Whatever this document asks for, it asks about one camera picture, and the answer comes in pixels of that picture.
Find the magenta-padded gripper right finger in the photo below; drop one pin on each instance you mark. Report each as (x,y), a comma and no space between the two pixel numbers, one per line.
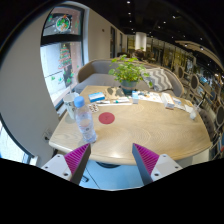
(146,160)

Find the long white box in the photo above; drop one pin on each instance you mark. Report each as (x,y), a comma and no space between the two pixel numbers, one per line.
(167,100)

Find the small white and blue box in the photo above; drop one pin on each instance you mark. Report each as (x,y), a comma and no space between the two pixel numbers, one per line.
(177,101)

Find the printed white leaflet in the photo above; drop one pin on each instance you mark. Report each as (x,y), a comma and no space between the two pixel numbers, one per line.
(151,97)

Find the clear bottle with blue cap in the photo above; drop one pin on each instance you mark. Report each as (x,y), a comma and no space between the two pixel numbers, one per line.
(85,123)

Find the grey curved sofa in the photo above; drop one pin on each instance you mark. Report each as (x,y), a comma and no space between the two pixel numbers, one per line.
(96,71)

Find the window with festive stickers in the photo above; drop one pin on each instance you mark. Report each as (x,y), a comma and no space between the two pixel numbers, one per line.
(56,66)

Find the white wall socket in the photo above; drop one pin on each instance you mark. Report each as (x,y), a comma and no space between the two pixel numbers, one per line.
(47,135)

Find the flat blue box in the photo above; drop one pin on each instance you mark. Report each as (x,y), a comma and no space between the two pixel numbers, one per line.
(96,97)

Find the group of grey dining chairs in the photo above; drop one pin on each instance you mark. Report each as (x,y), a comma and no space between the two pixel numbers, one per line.
(195,81)

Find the white mug with black letters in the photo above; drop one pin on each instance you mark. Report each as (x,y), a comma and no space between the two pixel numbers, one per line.
(69,105)

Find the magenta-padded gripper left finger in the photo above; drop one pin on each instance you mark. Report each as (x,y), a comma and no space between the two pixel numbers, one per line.
(77,160)

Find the small upright blue carton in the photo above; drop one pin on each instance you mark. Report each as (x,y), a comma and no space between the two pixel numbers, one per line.
(135,97)

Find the white toothpaste tube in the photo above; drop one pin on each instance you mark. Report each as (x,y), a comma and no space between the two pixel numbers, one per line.
(115,102)

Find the pill blister pack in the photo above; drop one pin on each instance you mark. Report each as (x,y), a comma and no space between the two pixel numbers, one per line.
(93,108)

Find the grey white chevron cushion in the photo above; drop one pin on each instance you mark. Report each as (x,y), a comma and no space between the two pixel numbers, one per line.
(161,80)

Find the green potted plant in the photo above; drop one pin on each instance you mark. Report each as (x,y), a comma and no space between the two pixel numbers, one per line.
(128,71)

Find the group of ceiling spotlights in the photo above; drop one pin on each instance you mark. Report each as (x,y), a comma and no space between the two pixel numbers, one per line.
(164,22)

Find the flat round red coaster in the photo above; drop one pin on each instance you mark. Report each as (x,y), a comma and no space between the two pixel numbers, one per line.
(106,118)

